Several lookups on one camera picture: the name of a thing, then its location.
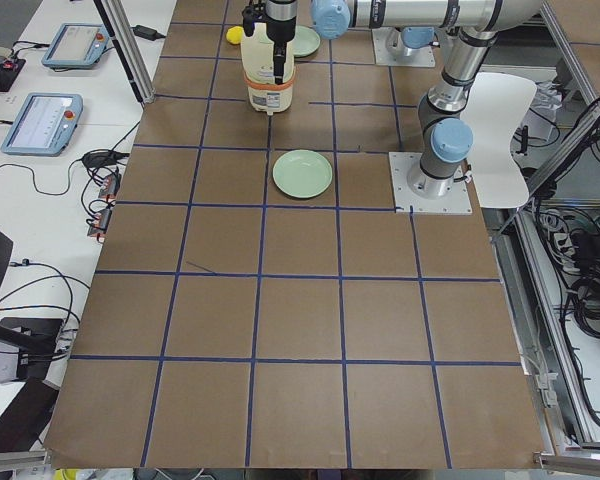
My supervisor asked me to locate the far blue teach pendant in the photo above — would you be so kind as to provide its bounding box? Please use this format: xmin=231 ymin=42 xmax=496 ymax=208
xmin=41 ymin=23 xmax=110 ymax=69

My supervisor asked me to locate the black cable bundle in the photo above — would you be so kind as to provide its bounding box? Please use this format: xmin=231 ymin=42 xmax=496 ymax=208
xmin=534 ymin=199 xmax=600 ymax=346

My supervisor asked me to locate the green plate near arm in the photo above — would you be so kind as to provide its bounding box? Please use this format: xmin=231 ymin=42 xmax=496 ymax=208
xmin=293 ymin=25 xmax=321 ymax=58
xmin=272 ymin=149 xmax=333 ymax=199

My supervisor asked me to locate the white rice cooker orange handle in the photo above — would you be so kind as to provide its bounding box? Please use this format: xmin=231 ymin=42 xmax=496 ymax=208
xmin=240 ymin=22 xmax=295 ymax=116

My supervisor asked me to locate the blue teach pendant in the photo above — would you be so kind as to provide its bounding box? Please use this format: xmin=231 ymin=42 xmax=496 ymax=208
xmin=0 ymin=92 xmax=84 ymax=157
xmin=41 ymin=23 xmax=110 ymax=69

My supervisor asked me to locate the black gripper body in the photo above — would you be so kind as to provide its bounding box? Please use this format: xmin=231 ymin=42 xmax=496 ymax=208
xmin=265 ymin=0 xmax=297 ymax=46
xmin=241 ymin=2 xmax=266 ymax=36

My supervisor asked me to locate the yellow toy bell pepper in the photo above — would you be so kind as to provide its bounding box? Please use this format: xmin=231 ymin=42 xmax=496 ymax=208
xmin=225 ymin=26 xmax=243 ymax=45

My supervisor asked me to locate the near blue teach pendant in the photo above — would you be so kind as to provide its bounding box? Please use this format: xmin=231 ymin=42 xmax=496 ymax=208
xmin=0 ymin=92 xmax=84 ymax=157

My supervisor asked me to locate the brown paper table mat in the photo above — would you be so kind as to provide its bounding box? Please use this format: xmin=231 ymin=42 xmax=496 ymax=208
xmin=45 ymin=1 xmax=543 ymax=469

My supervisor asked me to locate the black camera stand base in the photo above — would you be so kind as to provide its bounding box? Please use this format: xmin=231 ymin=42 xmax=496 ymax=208
xmin=0 ymin=317 xmax=63 ymax=384

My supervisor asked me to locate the black power adapter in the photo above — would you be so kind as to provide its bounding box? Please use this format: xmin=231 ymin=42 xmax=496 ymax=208
xmin=132 ymin=25 xmax=165 ymax=41

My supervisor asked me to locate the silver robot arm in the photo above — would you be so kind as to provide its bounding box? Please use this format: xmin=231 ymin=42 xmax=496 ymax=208
xmin=311 ymin=0 xmax=541 ymax=199
xmin=241 ymin=1 xmax=434 ymax=61

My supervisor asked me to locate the aluminium frame post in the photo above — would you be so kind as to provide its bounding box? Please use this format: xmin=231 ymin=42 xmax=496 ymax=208
xmin=94 ymin=0 xmax=155 ymax=105

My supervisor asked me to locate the white curved chair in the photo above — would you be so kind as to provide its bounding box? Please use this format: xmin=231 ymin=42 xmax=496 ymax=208
xmin=460 ymin=72 xmax=537 ymax=209

